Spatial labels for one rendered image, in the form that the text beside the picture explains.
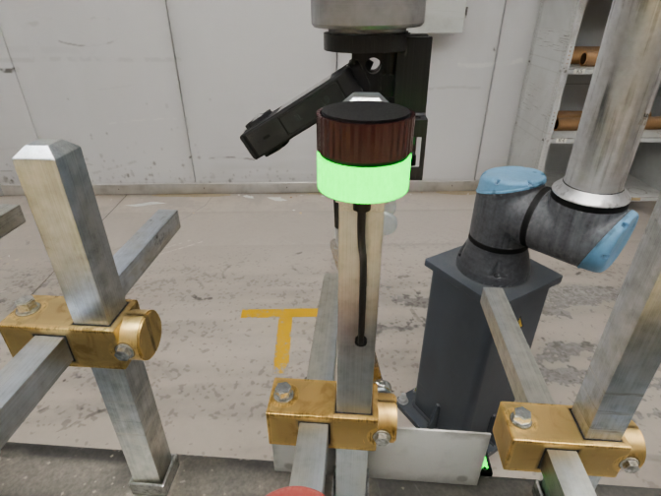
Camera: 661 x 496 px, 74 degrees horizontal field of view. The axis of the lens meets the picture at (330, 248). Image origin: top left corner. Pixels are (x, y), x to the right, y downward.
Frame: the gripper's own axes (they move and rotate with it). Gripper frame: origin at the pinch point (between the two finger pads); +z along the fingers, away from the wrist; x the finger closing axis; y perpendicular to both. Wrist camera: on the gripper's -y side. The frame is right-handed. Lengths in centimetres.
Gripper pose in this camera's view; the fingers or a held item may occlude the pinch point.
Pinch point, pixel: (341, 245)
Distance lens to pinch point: 45.5
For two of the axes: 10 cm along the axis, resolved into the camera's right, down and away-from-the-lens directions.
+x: 0.7, -5.0, 8.7
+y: 10.0, 0.2, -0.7
